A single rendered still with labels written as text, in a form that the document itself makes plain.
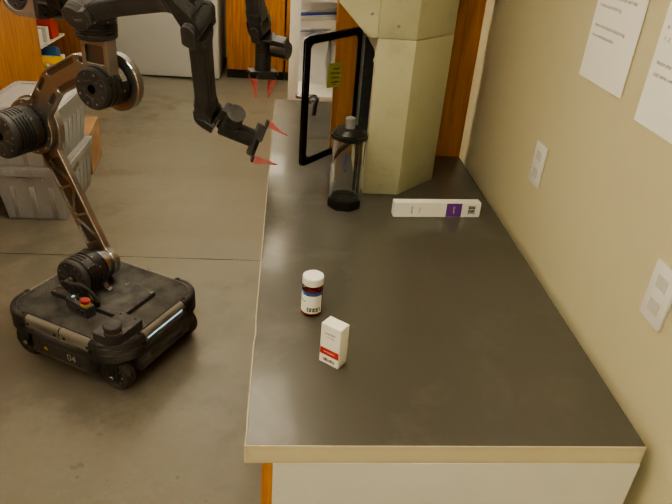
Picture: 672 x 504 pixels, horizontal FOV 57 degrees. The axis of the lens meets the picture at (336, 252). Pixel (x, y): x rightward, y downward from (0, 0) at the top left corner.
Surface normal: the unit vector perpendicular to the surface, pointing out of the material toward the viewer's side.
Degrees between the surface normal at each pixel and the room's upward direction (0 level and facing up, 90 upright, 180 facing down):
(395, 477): 90
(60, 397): 0
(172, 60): 90
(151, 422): 0
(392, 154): 90
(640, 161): 90
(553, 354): 0
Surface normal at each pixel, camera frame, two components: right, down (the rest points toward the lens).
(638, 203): -1.00, -0.03
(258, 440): 0.04, -0.87
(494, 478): 0.06, 0.50
